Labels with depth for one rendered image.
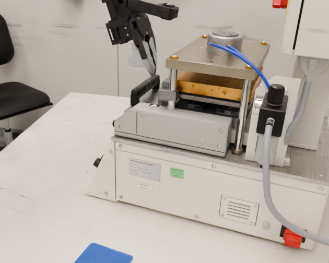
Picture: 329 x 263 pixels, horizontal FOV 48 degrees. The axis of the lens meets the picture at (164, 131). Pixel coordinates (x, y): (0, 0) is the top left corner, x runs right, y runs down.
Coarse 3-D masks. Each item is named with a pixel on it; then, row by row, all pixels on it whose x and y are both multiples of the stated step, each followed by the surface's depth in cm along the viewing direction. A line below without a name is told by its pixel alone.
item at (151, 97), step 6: (150, 90) 99; (156, 90) 99; (144, 96) 95; (150, 96) 95; (156, 96) 95; (144, 102) 91; (150, 102) 91; (156, 102) 91; (162, 102) 86; (246, 126) 80; (234, 132) 78; (246, 132) 77; (234, 138) 79; (246, 138) 78; (246, 144) 78
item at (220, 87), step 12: (192, 72) 85; (180, 84) 79; (192, 84) 78; (204, 84) 77; (216, 84) 77; (228, 84) 78; (240, 84) 78; (252, 84) 78; (180, 96) 80; (192, 96) 79; (204, 96) 78; (216, 96) 77; (228, 96) 76; (240, 96) 75; (252, 96) 77
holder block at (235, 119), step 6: (252, 102) 87; (180, 108) 81; (186, 108) 82; (204, 108) 82; (210, 108) 82; (252, 108) 86; (216, 114) 79; (222, 114) 79; (246, 114) 80; (234, 120) 78; (246, 120) 77; (234, 126) 79
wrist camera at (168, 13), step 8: (128, 0) 84; (136, 0) 83; (144, 0) 84; (128, 8) 85; (136, 8) 84; (144, 8) 83; (152, 8) 82; (160, 8) 82; (168, 8) 81; (176, 8) 83; (160, 16) 82; (168, 16) 82; (176, 16) 84
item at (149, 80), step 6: (150, 78) 95; (156, 78) 97; (144, 84) 91; (150, 84) 93; (156, 84) 97; (132, 90) 87; (138, 90) 87; (144, 90) 90; (132, 96) 87; (138, 96) 87; (132, 102) 88; (138, 102) 88
